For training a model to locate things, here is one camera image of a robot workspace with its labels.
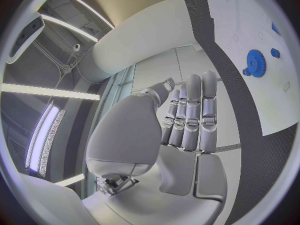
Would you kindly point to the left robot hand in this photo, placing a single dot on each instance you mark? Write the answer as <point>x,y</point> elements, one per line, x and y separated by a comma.
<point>124,135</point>

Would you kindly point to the white task board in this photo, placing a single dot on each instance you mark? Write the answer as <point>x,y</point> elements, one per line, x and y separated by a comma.
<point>246,18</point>

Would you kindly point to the glowing light bar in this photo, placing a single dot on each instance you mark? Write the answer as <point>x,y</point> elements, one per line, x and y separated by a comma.
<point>44,131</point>

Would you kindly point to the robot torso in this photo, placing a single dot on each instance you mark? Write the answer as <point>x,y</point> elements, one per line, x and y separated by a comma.
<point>140,41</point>

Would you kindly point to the small blue peg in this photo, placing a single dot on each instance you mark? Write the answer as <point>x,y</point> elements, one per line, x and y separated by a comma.
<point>246,71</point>

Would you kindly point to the white robot head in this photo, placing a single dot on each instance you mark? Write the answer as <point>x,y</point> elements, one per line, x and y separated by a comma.
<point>25,35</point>

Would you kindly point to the blue gear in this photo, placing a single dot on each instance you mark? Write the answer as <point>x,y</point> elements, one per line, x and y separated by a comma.
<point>257,67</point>

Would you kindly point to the blue plug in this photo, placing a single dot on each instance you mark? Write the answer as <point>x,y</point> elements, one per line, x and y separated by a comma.
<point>275,53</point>

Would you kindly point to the blue block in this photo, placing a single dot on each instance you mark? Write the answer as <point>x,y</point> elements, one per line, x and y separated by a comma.
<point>276,28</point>

